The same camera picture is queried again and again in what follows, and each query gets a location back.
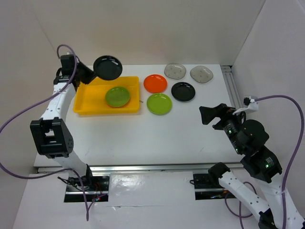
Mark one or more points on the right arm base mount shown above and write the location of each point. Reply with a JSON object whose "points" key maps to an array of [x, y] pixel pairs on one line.
{"points": [[206, 190]]}

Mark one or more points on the yellow plastic bin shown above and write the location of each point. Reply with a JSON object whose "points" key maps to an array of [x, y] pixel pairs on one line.
{"points": [[90, 98]]}

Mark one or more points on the clear grey plate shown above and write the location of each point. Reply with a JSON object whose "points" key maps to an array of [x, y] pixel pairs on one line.
{"points": [[175, 71], [201, 74]]}

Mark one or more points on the green plate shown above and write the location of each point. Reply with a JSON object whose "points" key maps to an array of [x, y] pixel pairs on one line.
{"points": [[117, 96], [159, 104]]}

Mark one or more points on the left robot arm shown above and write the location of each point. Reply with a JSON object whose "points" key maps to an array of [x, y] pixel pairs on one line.
{"points": [[50, 133]]}

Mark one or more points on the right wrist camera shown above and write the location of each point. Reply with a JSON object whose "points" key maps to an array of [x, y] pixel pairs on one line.
{"points": [[250, 105]]}

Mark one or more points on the orange plate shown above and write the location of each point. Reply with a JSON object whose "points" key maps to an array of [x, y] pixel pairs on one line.
{"points": [[155, 83]]}

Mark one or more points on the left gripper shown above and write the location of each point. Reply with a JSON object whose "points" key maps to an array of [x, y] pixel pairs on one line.
{"points": [[91, 74]]}

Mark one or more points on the black plate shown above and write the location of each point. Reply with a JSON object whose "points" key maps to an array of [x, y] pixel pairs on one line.
{"points": [[183, 91], [107, 67]]}

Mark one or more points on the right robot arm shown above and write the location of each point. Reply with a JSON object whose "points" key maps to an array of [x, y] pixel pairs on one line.
{"points": [[248, 138]]}

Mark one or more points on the aluminium rail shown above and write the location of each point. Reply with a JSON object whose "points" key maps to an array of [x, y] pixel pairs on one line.
{"points": [[234, 96], [147, 168]]}

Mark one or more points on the front aluminium rail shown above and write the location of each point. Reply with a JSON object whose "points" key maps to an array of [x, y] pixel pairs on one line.
{"points": [[147, 168]]}

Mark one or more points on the right side aluminium rail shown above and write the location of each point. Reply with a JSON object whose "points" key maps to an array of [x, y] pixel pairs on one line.
{"points": [[234, 96]]}

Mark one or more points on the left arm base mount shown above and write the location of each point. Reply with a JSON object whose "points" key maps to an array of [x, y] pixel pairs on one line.
{"points": [[98, 190]]}

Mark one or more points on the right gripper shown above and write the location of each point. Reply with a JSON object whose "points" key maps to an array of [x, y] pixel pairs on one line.
{"points": [[222, 110]]}

